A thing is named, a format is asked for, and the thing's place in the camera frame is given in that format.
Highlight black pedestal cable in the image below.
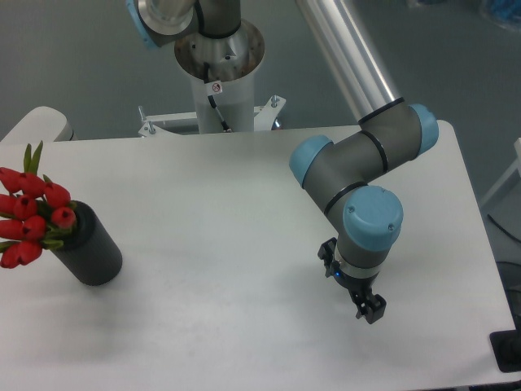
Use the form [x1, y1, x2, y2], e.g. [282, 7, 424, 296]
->
[202, 61, 233, 133]

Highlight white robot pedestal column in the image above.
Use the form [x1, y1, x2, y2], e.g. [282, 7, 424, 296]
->
[174, 20, 265, 132]

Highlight white rounded side table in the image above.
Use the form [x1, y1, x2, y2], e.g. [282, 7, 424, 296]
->
[1, 106, 78, 145]

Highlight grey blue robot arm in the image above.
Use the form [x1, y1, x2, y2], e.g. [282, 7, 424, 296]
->
[126, 1, 439, 323]

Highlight black ribbed cylindrical vase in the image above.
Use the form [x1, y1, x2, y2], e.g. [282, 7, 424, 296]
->
[51, 201, 123, 286]

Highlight black device at table edge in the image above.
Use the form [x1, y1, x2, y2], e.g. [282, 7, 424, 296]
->
[489, 330, 520, 373]

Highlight black floor cable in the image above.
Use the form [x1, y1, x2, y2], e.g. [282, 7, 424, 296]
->
[487, 214, 521, 242]

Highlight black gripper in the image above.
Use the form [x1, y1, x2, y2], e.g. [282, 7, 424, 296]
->
[317, 238, 386, 324]

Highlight red tulip bouquet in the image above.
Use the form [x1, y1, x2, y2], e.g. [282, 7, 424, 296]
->
[1, 143, 78, 269]

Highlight blue plastic bag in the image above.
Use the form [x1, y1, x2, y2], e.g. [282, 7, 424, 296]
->
[405, 0, 520, 33]

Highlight white frame at right edge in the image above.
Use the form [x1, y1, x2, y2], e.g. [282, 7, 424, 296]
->
[479, 138, 520, 210]

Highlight white pedestal base frame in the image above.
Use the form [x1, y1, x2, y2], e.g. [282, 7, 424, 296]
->
[138, 94, 287, 138]

